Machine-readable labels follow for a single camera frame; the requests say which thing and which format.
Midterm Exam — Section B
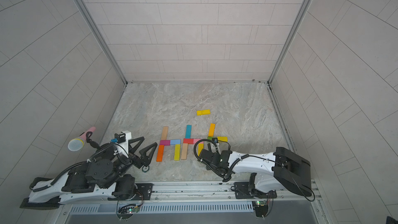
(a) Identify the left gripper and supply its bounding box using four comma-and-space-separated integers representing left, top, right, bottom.
103, 138, 159, 189

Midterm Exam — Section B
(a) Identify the magenta block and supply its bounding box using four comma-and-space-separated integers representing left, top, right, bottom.
160, 140, 171, 146

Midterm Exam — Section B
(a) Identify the natural wood block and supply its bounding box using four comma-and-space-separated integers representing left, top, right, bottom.
161, 126, 169, 140
181, 143, 189, 160

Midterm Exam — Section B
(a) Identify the pink block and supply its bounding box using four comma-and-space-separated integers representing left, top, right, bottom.
194, 139, 203, 144

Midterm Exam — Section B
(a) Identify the amber orange block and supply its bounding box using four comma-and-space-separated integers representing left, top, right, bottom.
208, 123, 216, 137

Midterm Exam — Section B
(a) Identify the red block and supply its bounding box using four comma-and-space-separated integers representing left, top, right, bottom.
183, 139, 194, 144

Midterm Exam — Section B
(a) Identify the light blue block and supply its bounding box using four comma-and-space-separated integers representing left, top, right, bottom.
170, 140, 181, 145

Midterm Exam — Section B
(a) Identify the teal block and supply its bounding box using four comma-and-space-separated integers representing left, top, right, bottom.
185, 125, 192, 139

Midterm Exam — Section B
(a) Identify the small yellow block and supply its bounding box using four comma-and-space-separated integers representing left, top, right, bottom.
217, 136, 228, 142

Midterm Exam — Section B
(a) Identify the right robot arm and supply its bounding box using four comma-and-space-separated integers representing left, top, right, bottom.
194, 147, 313, 198

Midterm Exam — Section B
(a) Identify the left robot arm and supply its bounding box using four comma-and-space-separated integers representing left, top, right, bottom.
20, 127, 158, 210

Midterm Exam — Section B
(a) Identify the left circuit board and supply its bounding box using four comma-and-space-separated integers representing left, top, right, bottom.
117, 204, 141, 221

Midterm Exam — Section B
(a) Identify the circuit board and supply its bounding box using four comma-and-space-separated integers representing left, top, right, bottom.
117, 204, 141, 221
252, 201, 270, 218

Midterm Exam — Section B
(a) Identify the right circuit board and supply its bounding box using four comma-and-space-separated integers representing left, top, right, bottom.
252, 201, 270, 218

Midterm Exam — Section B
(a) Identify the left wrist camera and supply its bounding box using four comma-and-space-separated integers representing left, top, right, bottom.
113, 132, 126, 143

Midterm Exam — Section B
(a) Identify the aluminium mounting rail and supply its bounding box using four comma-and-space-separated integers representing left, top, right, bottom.
60, 178, 322, 205

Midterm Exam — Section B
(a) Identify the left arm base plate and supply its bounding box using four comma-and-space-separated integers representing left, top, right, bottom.
131, 183, 153, 201

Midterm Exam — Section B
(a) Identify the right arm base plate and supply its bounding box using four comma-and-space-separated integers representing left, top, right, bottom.
231, 182, 277, 200

